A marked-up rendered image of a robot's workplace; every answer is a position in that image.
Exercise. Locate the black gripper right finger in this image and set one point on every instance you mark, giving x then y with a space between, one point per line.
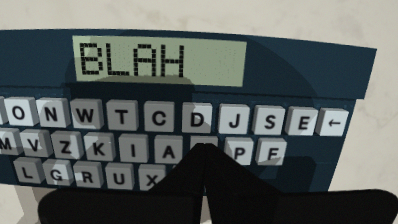
237 196

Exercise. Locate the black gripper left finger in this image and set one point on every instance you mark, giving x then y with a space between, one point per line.
156 206

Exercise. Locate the dark blue keyboard case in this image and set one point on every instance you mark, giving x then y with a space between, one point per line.
119 108

